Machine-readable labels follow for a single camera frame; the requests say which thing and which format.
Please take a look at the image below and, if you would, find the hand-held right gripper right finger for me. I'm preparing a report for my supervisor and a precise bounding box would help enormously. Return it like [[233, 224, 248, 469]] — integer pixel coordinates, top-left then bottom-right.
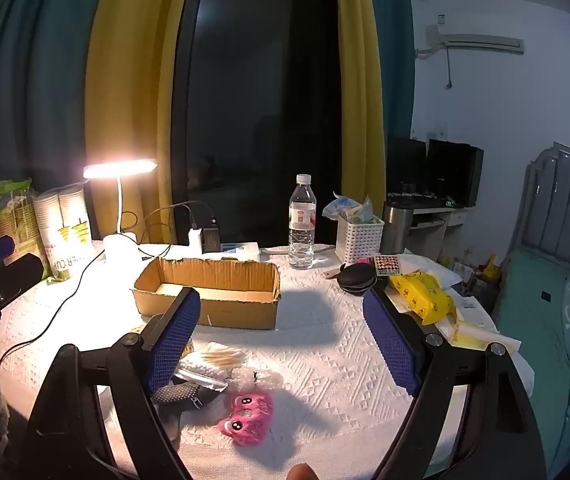
[[362, 289, 548, 480]]

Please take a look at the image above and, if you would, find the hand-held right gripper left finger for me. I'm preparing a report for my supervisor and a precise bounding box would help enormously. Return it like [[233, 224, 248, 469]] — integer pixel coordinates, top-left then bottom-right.
[[17, 286, 202, 480]]

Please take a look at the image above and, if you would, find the black dotted glove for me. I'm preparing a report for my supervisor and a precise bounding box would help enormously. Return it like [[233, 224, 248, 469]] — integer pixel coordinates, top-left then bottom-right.
[[152, 382, 218, 413]]

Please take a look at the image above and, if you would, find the cardboard box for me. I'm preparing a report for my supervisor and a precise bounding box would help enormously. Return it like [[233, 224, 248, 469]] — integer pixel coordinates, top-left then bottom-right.
[[131, 256, 282, 331]]

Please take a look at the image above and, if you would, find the pink plush toy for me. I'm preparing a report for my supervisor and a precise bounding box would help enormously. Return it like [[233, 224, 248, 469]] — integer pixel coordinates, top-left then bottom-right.
[[217, 391, 274, 447]]

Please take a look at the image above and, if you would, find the person's right hand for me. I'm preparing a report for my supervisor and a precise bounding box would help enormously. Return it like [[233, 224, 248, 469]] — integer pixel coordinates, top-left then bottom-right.
[[287, 462, 318, 480]]

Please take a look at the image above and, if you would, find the green plastic packet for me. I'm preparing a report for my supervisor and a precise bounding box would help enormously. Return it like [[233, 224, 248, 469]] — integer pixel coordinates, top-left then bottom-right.
[[0, 178, 48, 271]]

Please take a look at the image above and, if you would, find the bag of cotton swabs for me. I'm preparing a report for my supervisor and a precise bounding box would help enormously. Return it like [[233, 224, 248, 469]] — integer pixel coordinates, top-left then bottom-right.
[[175, 342, 248, 391]]

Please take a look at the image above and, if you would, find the yellow wipes packet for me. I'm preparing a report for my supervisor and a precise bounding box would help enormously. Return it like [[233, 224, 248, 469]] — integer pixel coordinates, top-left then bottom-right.
[[389, 270, 458, 326]]

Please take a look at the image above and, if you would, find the pack of paper cups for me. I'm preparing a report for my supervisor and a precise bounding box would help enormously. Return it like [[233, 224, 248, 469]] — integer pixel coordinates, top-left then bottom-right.
[[32, 185, 96, 281]]

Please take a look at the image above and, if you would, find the black zip case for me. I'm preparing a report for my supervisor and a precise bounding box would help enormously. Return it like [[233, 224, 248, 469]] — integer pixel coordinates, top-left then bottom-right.
[[339, 262, 378, 293]]

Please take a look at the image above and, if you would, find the patterned small card box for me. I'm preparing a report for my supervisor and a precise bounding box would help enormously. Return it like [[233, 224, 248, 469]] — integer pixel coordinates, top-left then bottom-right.
[[372, 255, 400, 277]]

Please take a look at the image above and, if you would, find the yellow plastic bag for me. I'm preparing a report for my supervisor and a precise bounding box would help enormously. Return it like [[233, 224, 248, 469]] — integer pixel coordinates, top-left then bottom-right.
[[437, 317, 522, 357]]

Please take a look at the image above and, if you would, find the white desk lamp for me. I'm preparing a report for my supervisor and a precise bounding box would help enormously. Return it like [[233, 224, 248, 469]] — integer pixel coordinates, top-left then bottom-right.
[[83, 158, 158, 271]]

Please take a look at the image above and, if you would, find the white woven plastic basket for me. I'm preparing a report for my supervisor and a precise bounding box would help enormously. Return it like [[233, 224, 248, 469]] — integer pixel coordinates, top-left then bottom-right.
[[336, 215, 384, 266]]

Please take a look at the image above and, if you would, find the black power adapter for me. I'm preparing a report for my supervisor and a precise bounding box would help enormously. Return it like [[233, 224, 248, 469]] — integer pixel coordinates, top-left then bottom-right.
[[204, 217, 222, 253]]

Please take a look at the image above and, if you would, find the steel trash bin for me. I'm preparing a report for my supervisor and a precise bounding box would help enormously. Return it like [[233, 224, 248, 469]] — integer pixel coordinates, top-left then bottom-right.
[[381, 199, 414, 256]]

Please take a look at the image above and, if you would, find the white computer desk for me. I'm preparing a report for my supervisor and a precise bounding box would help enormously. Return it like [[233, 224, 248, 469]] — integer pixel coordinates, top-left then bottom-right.
[[390, 194, 468, 261]]

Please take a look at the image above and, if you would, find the clear water bottle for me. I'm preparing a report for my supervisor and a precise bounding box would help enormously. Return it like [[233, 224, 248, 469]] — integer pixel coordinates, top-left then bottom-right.
[[288, 174, 316, 271]]

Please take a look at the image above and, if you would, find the clear bag of packets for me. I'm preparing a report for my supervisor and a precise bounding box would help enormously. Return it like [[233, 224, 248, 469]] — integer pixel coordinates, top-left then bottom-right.
[[322, 192, 376, 223]]

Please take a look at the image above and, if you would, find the teal mattress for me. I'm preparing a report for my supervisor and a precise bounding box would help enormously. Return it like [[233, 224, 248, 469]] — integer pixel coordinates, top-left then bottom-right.
[[492, 250, 570, 471]]

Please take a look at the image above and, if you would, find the teal curtain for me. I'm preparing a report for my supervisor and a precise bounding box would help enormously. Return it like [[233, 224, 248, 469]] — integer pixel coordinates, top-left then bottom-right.
[[0, 0, 110, 241], [365, 0, 416, 141]]

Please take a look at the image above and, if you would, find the black monitor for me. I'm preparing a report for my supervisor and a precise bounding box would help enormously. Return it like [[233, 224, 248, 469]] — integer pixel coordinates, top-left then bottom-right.
[[426, 139, 484, 208], [387, 137, 428, 196]]

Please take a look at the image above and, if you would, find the yellow curtain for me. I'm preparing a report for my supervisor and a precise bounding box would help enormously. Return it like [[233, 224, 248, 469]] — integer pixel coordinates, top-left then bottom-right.
[[85, 0, 193, 251], [332, 0, 386, 241]]

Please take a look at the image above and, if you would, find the dark glass window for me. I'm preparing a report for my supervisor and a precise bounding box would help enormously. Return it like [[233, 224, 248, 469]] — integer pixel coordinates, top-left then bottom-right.
[[172, 0, 343, 247]]

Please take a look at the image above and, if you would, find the white air conditioner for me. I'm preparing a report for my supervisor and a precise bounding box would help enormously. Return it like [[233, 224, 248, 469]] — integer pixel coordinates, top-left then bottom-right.
[[425, 22, 524, 56]]

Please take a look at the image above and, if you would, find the black lamp cable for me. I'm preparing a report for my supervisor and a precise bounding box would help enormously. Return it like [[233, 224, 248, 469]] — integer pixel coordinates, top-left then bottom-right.
[[0, 246, 106, 372]]

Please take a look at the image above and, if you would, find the black charger cable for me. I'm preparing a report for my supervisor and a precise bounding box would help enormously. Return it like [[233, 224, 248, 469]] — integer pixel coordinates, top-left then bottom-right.
[[142, 201, 216, 242]]

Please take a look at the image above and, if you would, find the grey folding bed frame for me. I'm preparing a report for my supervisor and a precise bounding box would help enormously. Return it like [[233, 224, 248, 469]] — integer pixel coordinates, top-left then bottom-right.
[[507, 142, 570, 272]]

